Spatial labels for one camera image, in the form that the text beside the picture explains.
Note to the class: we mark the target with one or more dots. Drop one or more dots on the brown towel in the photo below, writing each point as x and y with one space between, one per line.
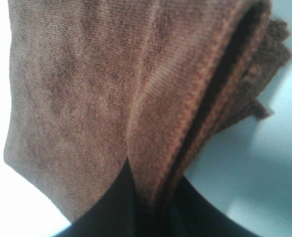
97 83

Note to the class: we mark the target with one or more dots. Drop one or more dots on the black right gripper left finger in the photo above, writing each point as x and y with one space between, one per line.
113 215

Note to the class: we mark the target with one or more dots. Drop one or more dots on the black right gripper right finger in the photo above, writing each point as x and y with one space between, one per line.
193 216

